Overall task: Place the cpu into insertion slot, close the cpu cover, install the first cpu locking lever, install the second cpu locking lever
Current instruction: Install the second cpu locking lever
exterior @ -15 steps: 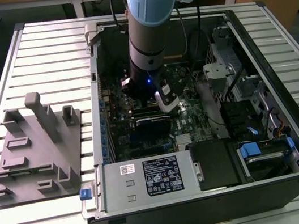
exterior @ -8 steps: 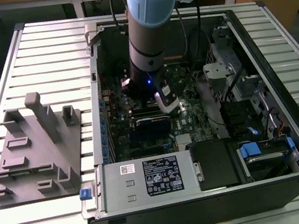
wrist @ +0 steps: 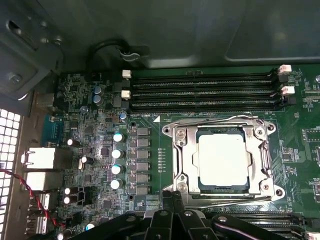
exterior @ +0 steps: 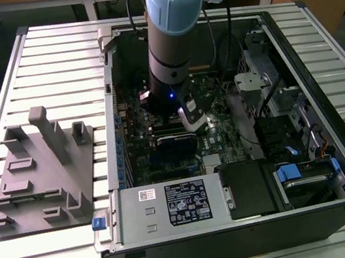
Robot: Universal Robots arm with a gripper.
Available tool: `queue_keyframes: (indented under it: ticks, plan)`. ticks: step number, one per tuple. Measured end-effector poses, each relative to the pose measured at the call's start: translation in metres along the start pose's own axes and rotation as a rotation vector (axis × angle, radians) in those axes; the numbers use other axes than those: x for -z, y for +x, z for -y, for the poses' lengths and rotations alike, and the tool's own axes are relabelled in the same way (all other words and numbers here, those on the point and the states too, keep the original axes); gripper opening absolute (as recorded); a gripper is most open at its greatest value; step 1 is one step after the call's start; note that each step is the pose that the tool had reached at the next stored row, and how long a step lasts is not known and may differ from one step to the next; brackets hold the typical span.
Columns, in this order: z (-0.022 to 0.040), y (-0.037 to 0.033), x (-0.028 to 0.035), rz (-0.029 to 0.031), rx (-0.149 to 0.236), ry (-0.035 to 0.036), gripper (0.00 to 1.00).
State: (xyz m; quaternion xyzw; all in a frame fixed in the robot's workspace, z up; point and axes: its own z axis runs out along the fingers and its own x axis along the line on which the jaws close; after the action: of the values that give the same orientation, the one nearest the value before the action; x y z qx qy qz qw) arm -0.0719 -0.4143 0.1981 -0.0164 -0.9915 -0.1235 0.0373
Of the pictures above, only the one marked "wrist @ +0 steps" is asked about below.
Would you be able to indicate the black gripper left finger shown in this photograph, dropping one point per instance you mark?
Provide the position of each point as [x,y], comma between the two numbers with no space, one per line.
[160,227]

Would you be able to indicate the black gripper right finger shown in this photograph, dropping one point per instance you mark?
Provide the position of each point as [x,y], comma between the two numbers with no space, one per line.
[190,227]

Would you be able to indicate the thin metal locking lever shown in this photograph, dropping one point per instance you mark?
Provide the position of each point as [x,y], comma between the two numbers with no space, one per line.
[232,203]
[212,120]

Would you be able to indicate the silver topped CPU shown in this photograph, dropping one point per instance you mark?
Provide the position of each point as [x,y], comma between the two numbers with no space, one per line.
[222,160]

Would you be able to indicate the CPU socket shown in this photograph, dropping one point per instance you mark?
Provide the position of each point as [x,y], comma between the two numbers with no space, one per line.
[168,130]

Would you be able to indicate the silver rear port block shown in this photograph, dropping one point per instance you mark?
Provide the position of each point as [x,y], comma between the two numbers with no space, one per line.
[41,157]
[42,181]

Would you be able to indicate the green motherboard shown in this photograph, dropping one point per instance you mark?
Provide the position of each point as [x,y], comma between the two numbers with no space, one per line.
[295,140]

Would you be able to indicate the black open PC case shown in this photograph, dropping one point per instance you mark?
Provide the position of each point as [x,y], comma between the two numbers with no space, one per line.
[175,30]

